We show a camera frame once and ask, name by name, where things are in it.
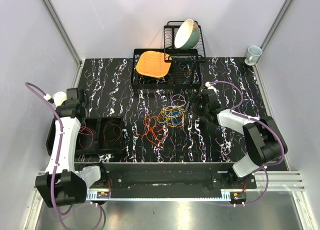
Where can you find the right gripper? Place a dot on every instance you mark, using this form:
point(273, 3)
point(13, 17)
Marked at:
point(194, 100)

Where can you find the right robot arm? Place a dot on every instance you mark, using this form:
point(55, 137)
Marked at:
point(264, 143)

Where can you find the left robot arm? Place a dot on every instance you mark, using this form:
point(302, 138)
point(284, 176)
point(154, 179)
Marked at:
point(61, 185)

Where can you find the black dish rack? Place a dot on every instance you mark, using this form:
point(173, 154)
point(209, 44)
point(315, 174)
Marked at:
point(184, 72)

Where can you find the black sorting bin middle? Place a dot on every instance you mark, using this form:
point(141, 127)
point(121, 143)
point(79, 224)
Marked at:
point(87, 138)

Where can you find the black sorting bin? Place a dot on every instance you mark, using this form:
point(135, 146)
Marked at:
point(51, 137)
point(87, 138)
point(110, 136)

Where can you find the black sorting bin left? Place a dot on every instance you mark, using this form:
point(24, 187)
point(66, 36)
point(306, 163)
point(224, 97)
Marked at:
point(51, 137)

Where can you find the black sorting bin right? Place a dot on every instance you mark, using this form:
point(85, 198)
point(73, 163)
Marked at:
point(110, 136)

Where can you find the green white bowl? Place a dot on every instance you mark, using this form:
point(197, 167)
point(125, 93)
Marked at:
point(187, 35)

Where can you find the white mug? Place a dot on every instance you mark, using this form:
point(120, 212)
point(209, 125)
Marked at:
point(252, 55)

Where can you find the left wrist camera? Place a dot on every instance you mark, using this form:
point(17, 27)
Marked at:
point(58, 98)

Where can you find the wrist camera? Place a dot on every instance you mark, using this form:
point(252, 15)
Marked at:
point(210, 86)
point(58, 98)

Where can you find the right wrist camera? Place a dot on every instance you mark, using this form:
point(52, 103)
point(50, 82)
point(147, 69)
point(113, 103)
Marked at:
point(210, 86)

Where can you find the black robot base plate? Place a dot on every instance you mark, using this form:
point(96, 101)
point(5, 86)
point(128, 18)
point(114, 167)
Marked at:
point(208, 174)

